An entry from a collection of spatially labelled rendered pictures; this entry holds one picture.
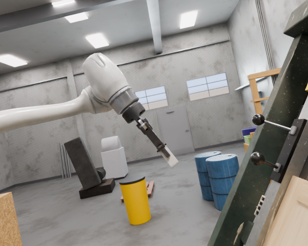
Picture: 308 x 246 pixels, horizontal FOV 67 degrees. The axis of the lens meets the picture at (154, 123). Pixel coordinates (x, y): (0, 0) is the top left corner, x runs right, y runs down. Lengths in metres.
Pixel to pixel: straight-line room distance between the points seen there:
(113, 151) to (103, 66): 7.29
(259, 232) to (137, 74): 10.52
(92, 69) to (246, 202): 0.75
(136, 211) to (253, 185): 3.24
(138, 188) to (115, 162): 4.12
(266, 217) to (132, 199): 3.38
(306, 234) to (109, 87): 0.64
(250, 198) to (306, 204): 0.35
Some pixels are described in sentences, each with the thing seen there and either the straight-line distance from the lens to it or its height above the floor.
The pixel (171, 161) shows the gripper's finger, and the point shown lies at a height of 1.45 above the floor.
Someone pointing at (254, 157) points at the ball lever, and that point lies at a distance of 0.70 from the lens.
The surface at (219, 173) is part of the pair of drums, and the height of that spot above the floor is 0.62.
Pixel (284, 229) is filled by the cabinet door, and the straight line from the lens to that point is 0.75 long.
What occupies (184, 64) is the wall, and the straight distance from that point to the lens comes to 11.11.
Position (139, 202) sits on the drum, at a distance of 4.07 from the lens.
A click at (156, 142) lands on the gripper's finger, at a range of 0.72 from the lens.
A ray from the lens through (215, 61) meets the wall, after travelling 11.32.
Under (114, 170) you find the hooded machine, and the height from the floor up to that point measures 0.33.
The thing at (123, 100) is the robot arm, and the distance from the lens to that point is 0.73.
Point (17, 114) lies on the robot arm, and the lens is 0.77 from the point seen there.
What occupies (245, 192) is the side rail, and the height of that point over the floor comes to 1.25.
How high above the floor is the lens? 1.58
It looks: level
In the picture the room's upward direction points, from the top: 12 degrees counter-clockwise
